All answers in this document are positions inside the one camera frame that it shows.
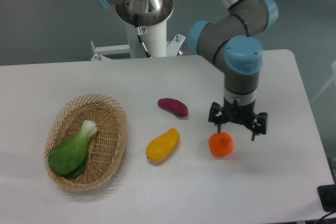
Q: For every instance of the green bok choy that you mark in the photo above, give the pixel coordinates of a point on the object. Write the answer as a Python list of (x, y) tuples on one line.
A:
[(69, 158)]

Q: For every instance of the yellow mango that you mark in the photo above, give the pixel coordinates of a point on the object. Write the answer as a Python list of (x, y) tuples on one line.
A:
[(161, 148)]

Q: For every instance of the woven wicker basket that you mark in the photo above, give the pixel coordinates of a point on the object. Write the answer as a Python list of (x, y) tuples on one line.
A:
[(106, 147)]

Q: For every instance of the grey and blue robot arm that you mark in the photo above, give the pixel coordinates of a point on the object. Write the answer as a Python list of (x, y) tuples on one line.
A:
[(229, 45)]

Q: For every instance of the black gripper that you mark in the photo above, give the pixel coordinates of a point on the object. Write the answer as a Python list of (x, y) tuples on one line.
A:
[(243, 115)]

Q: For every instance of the purple sweet potato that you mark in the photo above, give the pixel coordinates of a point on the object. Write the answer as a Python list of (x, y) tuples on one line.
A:
[(174, 106)]

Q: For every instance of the orange fruit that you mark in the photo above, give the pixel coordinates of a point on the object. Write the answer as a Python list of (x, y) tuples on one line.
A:
[(221, 144)]

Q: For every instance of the white frame at right edge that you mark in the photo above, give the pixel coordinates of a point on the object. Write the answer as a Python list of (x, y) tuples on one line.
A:
[(326, 85)]

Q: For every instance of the black device at table edge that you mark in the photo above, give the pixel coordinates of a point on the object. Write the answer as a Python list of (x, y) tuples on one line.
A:
[(327, 197)]

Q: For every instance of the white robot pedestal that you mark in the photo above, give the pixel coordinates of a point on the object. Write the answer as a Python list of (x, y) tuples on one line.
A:
[(146, 24)]

